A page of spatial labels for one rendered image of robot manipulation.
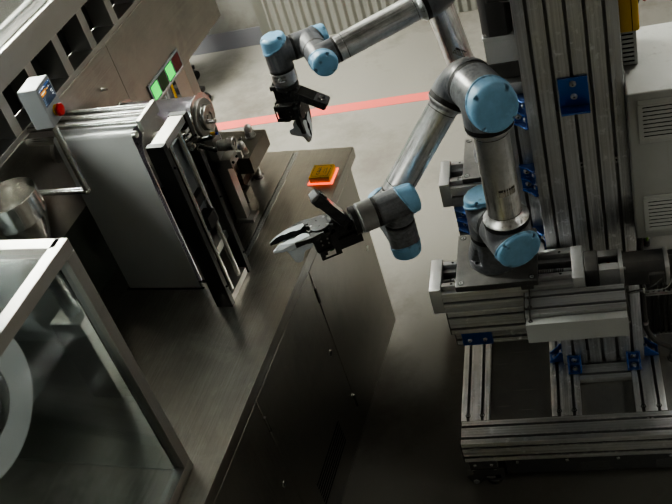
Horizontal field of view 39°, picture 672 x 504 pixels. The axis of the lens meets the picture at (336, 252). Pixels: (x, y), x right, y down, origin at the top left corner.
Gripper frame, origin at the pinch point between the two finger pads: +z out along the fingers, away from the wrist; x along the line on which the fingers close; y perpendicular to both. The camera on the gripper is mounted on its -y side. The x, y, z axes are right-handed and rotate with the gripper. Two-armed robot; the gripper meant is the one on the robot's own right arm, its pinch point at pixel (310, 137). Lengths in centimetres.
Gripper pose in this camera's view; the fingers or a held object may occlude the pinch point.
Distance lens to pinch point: 293.2
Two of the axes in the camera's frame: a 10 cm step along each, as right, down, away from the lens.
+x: -2.5, 6.6, -7.1
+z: 2.5, 7.5, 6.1
